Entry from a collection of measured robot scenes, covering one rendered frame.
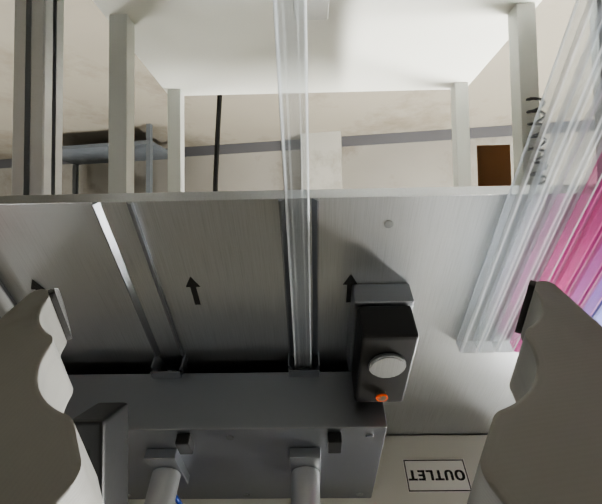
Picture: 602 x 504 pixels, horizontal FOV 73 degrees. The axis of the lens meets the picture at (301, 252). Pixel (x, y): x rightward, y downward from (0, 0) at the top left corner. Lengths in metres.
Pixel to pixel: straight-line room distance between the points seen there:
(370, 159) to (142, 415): 3.01
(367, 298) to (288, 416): 0.11
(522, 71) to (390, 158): 2.52
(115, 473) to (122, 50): 0.67
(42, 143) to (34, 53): 0.11
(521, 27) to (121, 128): 0.65
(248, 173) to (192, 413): 3.08
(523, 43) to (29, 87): 0.71
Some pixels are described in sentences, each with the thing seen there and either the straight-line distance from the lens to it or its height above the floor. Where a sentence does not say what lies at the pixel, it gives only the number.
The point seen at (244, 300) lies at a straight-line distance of 0.30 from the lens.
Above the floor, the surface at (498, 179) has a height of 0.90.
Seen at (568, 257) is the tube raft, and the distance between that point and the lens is 0.30.
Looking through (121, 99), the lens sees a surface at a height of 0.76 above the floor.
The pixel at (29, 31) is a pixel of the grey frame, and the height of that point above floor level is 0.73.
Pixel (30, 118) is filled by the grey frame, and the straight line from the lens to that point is 0.64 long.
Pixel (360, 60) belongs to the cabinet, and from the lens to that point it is 0.90.
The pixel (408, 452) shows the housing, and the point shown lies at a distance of 0.47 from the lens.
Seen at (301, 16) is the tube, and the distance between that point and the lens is 0.19.
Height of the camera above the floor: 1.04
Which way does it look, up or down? 3 degrees down
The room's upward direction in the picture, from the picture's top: 179 degrees clockwise
